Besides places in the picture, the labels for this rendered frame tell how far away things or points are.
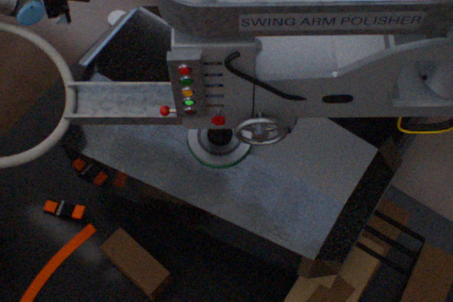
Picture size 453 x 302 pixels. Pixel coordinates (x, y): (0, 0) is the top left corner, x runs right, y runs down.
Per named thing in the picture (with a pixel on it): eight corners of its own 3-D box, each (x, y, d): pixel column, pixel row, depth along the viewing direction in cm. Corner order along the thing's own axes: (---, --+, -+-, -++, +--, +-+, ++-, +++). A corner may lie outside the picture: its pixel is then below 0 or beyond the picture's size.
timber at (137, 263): (104, 255, 283) (99, 246, 272) (124, 235, 287) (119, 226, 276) (153, 301, 273) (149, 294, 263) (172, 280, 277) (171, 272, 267)
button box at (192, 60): (205, 109, 178) (201, 50, 153) (205, 118, 177) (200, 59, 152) (177, 110, 179) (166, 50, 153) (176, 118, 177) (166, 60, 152)
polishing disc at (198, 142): (195, 173, 209) (195, 171, 208) (181, 117, 219) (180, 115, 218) (259, 157, 211) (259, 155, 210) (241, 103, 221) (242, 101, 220)
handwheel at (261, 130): (284, 117, 189) (287, 90, 176) (286, 148, 184) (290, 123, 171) (233, 118, 189) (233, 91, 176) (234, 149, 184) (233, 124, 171)
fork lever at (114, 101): (293, 81, 202) (295, 72, 198) (296, 135, 194) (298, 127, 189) (72, 80, 202) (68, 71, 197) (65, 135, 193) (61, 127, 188)
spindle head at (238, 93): (302, 70, 200) (318, -29, 160) (307, 134, 189) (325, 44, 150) (186, 72, 200) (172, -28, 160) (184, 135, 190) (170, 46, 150)
